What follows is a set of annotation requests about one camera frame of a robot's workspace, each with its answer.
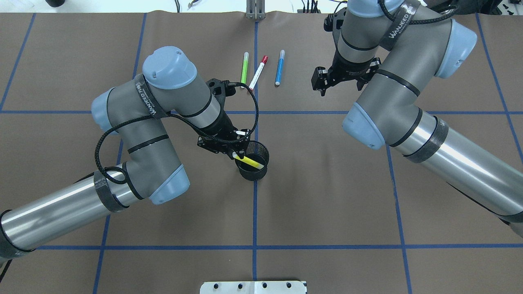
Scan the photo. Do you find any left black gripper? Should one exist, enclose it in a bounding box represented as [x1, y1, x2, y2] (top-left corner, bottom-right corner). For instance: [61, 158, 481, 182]
[197, 112, 252, 160]

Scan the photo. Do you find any yellow highlighter pen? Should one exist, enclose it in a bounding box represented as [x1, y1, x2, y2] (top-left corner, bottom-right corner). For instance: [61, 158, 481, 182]
[232, 152, 265, 170]

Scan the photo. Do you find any black mesh pen cup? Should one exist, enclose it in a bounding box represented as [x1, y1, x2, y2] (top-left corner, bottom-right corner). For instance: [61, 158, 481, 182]
[235, 141, 269, 181]

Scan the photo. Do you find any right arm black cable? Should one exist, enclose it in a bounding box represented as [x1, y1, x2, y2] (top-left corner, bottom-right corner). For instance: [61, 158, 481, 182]
[378, 0, 458, 25]

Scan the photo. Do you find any aluminium frame post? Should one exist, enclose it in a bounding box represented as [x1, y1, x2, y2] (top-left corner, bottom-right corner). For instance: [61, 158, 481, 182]
[246, 0, 266, 21]

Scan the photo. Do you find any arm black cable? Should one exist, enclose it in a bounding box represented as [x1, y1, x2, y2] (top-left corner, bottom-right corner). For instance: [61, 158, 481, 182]
[378, 0, 458, 25]
[94, 82, 259, 185]

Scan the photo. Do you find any blue marker pen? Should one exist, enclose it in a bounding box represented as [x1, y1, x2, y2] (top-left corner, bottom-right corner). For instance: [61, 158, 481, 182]
[274, 49, 285, 87]

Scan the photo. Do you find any red marker pen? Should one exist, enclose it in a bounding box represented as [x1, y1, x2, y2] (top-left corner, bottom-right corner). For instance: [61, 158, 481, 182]
[248, 55, 268, 93]

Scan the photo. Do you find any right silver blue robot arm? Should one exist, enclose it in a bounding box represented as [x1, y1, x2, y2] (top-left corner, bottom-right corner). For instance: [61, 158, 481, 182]
[311, 0, 523, 236]

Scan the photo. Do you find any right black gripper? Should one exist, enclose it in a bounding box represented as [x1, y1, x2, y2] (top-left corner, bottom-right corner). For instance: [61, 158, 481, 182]
[311, 49, 382, 97]

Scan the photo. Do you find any green marker pen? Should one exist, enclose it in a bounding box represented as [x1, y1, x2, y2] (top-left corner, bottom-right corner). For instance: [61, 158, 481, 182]
[240, 52, 250, 85]

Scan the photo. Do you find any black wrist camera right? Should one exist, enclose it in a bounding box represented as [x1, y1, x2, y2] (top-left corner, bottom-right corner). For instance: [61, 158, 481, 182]
[323, 11, 345, 32]

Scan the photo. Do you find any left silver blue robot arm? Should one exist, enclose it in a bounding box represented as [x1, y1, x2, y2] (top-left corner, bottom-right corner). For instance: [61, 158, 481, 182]
[1, 46, 259, 263]

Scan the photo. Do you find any brown paper table cover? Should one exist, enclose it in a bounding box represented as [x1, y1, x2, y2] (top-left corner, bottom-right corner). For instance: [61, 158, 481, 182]
[1, 11, 523, 294]

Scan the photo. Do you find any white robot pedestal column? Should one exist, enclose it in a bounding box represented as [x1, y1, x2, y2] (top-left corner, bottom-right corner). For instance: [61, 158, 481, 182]
[199, 281, 308, 294]

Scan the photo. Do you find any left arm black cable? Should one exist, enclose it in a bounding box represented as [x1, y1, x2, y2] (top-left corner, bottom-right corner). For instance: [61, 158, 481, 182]
[94, 82, 259, 185]

